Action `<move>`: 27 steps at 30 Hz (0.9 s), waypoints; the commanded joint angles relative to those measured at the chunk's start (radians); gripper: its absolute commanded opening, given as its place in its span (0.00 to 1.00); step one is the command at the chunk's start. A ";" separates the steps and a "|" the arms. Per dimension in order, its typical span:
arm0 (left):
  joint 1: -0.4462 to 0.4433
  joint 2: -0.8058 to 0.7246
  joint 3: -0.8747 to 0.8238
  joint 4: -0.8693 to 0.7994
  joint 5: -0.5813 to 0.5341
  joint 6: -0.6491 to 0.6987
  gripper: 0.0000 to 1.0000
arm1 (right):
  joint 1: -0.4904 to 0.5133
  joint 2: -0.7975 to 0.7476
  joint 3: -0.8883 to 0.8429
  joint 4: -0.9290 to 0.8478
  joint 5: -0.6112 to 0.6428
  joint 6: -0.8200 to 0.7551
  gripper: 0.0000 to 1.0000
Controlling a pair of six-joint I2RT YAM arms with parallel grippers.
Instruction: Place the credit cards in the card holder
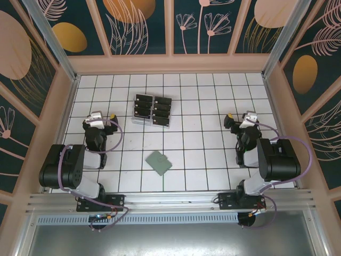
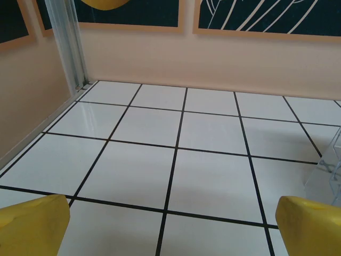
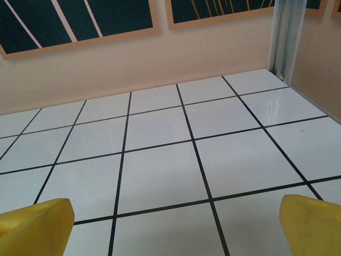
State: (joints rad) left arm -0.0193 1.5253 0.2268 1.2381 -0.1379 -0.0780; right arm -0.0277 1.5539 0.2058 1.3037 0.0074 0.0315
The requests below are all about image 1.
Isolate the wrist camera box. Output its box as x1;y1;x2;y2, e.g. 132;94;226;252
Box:
87;111;105;128
241;111;259;128

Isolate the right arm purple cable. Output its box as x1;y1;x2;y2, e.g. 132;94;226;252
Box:
239;118;313;230

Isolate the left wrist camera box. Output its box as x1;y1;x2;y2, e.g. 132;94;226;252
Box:
87;111;105;128

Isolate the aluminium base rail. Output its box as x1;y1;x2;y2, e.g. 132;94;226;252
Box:
25;189;318;214

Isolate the aluminium corner post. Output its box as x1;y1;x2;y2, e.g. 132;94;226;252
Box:
21;0;80;82
261;0;319;78

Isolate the grey slotted cable duct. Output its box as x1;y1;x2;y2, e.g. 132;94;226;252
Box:
36;213;239;225

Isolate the red power wire connector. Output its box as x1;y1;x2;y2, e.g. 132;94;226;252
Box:
89;206;119;223
249;204;267;218

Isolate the grey metal panel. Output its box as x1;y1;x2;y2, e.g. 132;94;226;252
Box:
15;210;327;256

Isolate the clear acrylic card stand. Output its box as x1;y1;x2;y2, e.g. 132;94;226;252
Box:
131;93;173;131

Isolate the aluminium side rail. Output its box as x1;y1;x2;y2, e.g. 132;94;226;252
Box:
262;74;301;189
39;74;80;194

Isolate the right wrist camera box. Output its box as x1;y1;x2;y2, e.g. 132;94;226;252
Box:
241;111;259;128

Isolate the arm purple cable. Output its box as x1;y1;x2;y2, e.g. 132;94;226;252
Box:
57;118;131;233
239;118;313;230

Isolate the green card holder wallet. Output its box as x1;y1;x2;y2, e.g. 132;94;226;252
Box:
145;150;173;177

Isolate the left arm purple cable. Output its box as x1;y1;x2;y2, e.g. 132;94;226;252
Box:
57;118;131;233

